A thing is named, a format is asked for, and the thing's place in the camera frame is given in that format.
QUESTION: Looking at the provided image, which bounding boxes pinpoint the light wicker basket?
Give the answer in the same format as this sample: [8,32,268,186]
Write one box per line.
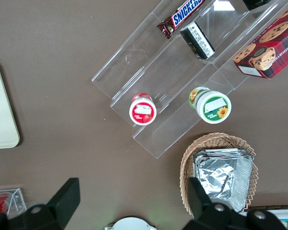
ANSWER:
[179,132,259,215]

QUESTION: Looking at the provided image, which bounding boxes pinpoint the cream plastic tray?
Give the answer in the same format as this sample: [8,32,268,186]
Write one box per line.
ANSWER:
[0,58,21,150]

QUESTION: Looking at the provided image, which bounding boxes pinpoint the red gum container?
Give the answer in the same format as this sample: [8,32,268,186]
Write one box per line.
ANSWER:
[129,92,157,126]

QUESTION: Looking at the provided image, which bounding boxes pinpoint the white snack bin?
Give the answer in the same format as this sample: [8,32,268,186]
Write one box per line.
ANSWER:
[240,205,288,230]

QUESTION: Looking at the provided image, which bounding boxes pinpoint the clear acrylic tiered stand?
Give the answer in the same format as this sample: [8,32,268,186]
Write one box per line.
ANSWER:
[90,0,288,159]

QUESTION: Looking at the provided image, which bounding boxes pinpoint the green gum container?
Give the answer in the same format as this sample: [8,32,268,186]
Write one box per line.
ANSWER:
[188,86,232,124]

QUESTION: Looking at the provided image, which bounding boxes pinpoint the red tartan cookie box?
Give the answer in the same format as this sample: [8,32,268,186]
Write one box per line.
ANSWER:
[232,1,288,80]

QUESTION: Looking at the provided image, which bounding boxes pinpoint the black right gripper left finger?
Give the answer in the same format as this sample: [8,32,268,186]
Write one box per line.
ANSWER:
[23,177,81,230]

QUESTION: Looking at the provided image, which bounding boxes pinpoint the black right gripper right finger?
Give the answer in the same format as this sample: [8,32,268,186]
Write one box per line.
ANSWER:
[186,176,288,230]

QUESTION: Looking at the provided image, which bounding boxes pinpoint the clear acrylic bottle rack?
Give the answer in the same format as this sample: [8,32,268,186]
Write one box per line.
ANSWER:
[0,184,27,220]

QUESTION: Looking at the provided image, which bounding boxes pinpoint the Snickers chocolate bar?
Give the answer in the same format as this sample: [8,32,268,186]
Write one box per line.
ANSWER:
[157,0,206,40]

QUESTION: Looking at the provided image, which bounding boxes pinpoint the small black box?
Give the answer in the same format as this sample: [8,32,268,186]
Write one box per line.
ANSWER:
[180,21,216,60]
[242,0,272,11]

